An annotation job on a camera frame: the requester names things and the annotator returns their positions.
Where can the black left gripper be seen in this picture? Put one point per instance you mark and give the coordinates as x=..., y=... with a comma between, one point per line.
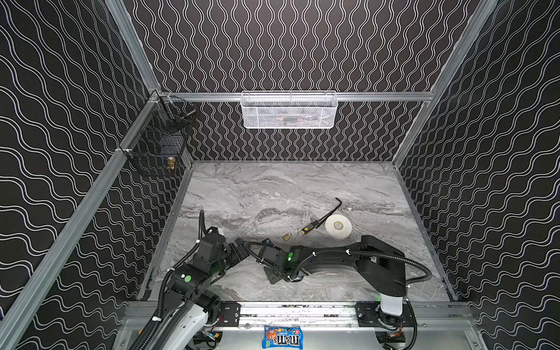
x=238, y=251

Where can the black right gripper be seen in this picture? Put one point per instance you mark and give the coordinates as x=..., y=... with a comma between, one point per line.
x=270, y=266

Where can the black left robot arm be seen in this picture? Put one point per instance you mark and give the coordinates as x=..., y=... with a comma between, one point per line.
x=185, y=306

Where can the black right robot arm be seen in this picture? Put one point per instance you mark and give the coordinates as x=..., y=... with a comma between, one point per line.
x=382, y=266

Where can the black hex key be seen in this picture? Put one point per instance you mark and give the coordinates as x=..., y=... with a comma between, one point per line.
x=339, y=204

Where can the small brass padlock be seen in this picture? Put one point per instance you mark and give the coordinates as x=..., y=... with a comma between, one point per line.
x=287, y=237

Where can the yellow black screwdriver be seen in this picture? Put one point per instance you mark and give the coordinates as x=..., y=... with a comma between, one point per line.
x=316, y=223

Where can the white tape roll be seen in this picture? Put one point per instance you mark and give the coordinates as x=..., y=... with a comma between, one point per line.
x=338, y=226

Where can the blue candy bag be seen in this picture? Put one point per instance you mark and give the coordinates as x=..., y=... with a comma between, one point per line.
x=282, y=337

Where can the brass object in basket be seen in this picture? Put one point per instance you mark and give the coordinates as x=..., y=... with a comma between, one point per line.
x=171, y=163

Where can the black wire basket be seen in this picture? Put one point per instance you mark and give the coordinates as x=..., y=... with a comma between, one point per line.
x=164, y=131

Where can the white wire mesh basket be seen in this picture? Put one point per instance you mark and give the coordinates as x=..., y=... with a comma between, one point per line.
x=286, y=109

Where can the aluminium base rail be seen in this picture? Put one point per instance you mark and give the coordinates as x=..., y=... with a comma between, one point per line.
x=336, y=315

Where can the aluminium corner frame post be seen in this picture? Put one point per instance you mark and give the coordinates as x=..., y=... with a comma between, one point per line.
x=131, y=39

